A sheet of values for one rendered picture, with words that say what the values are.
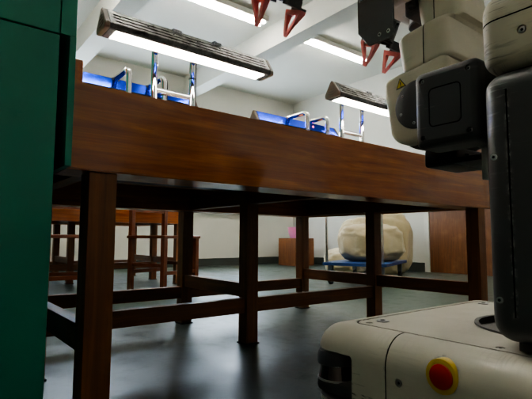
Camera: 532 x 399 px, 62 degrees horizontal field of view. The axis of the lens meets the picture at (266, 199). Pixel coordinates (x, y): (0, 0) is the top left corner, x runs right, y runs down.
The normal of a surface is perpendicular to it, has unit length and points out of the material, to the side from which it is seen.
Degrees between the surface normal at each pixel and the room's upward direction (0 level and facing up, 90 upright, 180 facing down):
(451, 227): 90
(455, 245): 90
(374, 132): 90
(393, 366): 84
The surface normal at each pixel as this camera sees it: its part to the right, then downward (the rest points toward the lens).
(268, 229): 0.61, -0.07
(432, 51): -0.79, -0.06
